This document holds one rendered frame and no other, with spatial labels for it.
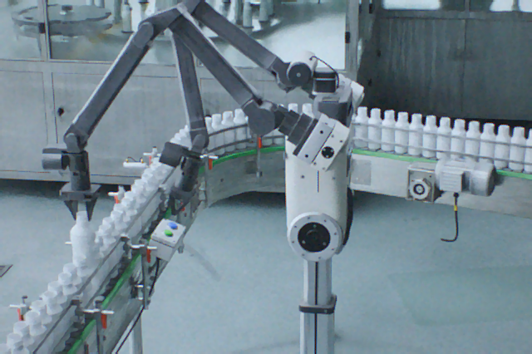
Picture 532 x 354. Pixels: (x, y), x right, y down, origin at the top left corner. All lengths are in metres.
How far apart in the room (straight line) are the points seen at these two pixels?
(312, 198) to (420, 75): 5.14
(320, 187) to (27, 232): 3.61
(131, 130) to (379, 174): 2.42
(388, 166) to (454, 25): 3.69
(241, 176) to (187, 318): 1.04
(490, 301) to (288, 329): 1.05
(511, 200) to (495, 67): 3.86
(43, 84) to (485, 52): 3.28
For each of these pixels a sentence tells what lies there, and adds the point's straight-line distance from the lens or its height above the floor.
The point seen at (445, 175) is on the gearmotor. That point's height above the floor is 1.00.
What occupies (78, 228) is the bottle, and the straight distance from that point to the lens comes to 3.15.
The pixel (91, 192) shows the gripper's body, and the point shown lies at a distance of 3.09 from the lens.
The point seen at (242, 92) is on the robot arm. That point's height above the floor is 1.65.
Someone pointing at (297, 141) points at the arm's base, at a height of 1.53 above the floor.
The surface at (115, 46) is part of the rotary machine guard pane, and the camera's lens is 6.53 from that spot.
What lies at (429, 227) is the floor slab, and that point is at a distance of 6.45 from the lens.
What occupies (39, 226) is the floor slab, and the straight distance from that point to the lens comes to 6.57.
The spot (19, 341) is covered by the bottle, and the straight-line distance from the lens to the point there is 2.73.
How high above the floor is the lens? 2.40
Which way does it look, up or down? 19 degrees down
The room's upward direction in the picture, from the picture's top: straight up
